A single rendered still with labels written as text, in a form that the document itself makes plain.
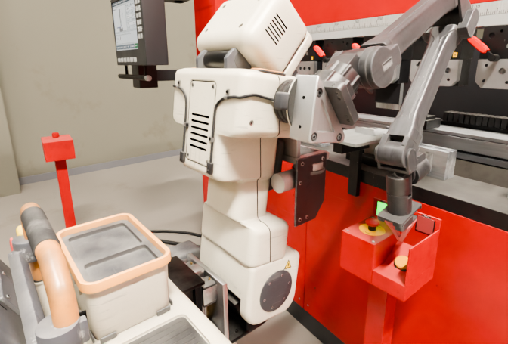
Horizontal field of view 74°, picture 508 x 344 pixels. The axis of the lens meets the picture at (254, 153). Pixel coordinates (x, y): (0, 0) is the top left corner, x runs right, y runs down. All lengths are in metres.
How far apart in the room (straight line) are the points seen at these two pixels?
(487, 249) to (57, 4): 4.16
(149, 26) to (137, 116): 2.83
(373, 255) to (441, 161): 0.42
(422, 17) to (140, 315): 0.81
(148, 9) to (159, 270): 1.41
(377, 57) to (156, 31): 1.34
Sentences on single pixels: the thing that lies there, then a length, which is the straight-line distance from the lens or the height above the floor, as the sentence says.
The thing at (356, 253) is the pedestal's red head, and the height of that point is 0.73.
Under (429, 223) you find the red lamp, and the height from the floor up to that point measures 0.82.
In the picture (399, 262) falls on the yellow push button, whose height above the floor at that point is 0.72.
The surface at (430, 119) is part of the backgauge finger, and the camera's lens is 1.54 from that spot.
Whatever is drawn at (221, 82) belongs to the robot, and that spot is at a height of 1.21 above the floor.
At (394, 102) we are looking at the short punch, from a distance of 1.33.
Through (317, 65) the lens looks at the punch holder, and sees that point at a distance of 1.56.
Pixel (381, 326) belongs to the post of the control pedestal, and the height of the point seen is 0.51.
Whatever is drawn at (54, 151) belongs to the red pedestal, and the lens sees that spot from 2.36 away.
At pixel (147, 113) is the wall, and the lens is 4.60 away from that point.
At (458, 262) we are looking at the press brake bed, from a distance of 1.18.
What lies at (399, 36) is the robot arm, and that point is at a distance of 0.78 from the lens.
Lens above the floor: 1.25
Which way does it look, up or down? 15 degrees down
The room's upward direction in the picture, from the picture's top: straight up
